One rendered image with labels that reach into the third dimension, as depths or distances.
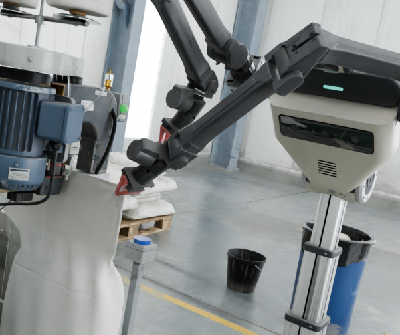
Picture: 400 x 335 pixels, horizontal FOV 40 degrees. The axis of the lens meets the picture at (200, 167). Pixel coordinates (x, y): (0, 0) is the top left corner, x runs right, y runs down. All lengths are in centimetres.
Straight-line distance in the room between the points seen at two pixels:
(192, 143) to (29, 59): 44
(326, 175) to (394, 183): 768
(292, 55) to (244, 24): 912
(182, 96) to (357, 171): 58
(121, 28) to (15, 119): 643
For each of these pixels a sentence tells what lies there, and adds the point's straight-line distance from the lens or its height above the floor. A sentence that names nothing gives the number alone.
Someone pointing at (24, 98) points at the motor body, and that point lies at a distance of 130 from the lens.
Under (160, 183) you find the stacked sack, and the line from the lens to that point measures 508.
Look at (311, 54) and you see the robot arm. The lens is 122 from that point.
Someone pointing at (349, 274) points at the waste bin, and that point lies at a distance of 360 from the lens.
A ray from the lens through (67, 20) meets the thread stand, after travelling 150.
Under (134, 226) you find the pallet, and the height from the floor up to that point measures 11.
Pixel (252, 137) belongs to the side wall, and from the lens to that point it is 1031.
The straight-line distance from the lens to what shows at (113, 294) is 166.
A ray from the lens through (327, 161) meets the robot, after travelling 175.
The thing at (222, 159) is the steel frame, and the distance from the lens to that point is 1032.
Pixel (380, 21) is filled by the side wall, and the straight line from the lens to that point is 973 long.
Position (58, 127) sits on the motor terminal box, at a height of 125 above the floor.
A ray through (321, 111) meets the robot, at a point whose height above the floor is 139.
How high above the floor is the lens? 139
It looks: 8 degrees down
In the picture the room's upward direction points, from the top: 10 degrees clockwise
